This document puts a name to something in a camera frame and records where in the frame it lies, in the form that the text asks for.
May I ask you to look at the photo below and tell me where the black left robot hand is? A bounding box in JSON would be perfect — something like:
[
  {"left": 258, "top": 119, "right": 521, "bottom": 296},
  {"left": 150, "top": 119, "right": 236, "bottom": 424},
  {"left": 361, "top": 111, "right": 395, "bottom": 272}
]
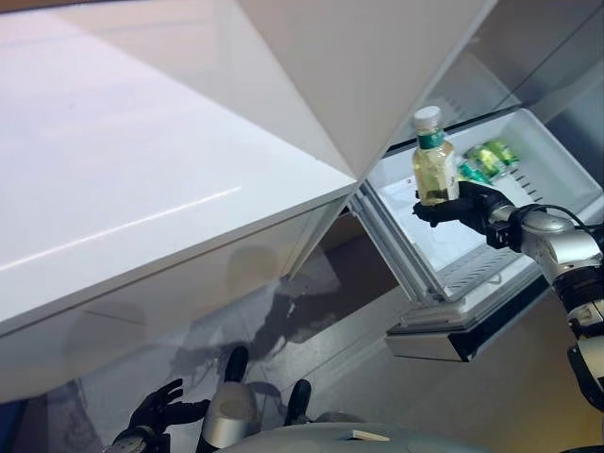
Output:
[{"left": 126, "top": 378, "right": 212, "bottom": 438}]

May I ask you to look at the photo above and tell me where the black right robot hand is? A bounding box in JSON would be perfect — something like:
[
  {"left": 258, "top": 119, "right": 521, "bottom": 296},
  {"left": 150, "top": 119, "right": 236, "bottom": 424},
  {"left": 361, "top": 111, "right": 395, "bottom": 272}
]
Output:
[{"left": 411, "top": 181, "right": 513, "bottom": 235}]

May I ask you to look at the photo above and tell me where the yellow drink bottle white cap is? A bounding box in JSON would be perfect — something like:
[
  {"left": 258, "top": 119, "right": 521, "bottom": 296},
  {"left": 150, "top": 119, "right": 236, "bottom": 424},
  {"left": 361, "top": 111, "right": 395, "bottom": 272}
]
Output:
[{"left": 411, "top": 106, "right": 461, "bottom": 208}]

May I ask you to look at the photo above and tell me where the white fridge drawer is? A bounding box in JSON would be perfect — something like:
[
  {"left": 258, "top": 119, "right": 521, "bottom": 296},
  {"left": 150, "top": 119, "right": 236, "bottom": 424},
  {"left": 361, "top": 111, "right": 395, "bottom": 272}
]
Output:
[{"left": 348, "top": 107, "right": 604, "bottom": 363}]

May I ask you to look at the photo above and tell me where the stainless steel fridge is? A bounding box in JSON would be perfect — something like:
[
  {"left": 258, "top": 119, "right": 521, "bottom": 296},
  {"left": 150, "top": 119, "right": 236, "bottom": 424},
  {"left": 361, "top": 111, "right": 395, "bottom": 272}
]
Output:
[{"left": 329, "top": 0, "right": 604, "bottom": 303}]

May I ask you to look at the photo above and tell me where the dark green drink can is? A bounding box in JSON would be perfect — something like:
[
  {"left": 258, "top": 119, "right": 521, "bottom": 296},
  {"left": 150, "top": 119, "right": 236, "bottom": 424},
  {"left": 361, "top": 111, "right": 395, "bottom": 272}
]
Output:
[{"left": 460, "top": 159, "right": 493, "bottom": 186}]

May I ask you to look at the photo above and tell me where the light green drink can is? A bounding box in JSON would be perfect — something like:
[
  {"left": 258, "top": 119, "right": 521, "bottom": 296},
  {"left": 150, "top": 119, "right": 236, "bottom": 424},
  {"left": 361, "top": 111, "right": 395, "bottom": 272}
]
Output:
[
  {"left": 471, "top": 144, "right": 504, "bottom": 175},
  {"left": 490, "top": 139, "right": 520, "bottom": 167}
]

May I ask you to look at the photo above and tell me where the robot left leg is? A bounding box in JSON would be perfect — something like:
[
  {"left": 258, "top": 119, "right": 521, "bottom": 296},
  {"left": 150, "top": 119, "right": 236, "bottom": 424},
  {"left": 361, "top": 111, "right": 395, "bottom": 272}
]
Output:
[{"left": 200, "top": 345, "right": 261, "bottom": 449}]

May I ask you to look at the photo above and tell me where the robot leg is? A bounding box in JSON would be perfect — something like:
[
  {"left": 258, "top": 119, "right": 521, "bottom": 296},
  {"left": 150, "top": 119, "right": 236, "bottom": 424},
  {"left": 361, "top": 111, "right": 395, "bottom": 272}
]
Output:
[
  {"left": 284, "top": 378, "right": 313, "bottom": 426},
  {"left": 200, "top": 345, "right": 261, "bottom": 449}
]

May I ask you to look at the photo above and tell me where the robot right leg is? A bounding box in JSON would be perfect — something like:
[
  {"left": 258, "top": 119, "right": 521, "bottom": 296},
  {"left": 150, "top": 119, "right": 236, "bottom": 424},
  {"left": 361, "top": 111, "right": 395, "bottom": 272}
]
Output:
[{"left": 284, "top": 378, "right": 313, "bottom": 426}]

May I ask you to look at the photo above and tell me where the tall white side panel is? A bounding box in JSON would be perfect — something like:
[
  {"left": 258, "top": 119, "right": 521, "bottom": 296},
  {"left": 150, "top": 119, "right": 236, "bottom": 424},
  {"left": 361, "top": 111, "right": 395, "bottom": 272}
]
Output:
[{"left": 235, "top": 0, "right": 499, "bottom": 183}]

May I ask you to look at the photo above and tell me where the grey robot torso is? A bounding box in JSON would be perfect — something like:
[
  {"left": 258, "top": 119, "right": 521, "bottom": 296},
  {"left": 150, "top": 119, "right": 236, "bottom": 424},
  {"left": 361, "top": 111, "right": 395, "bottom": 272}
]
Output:
[{"left": 226, "top": 418, "right": 478, "bottom": 453}]

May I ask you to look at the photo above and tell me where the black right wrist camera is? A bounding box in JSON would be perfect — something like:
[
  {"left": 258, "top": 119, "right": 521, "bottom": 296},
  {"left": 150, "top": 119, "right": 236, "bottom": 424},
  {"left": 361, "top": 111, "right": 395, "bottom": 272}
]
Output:
[{"left": 485, "top": 220, "right": 515, "bottom": 250}]

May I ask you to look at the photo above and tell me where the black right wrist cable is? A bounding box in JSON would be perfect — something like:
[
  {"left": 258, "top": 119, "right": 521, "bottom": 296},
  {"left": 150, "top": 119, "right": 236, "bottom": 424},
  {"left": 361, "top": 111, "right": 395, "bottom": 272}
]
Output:
[{"left": 512, "top": 203, "right": 604, "bottom": 237}]

